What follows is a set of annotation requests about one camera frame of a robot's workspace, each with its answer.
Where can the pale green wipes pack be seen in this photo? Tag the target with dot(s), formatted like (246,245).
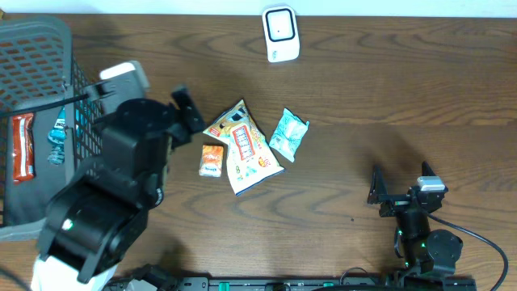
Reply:
(288,134)

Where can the white barcode scanner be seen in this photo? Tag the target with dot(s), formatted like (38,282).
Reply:
(281,34)

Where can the yellow white chips bag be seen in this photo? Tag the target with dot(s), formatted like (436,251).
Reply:
(249,160)

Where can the red orange chocolate bar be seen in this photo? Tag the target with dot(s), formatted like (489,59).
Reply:
(23,153)

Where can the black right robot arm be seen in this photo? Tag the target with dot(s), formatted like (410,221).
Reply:
(427,252)

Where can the grey plastic mesh basket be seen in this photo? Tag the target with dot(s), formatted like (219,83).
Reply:
(38,67)

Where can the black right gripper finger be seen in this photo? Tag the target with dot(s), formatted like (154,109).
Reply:
(378,192)
(426,169)

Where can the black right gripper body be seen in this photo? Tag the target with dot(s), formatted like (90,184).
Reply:
(395,204)

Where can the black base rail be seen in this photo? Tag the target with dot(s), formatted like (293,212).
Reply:
(154,278)

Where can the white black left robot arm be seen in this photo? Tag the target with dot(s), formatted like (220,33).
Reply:
(92,222)

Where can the teal blue wrapped packet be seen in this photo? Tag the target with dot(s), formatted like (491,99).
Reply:
(57,137)

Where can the small orange snack packet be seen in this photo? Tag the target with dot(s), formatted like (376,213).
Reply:
(211,161)

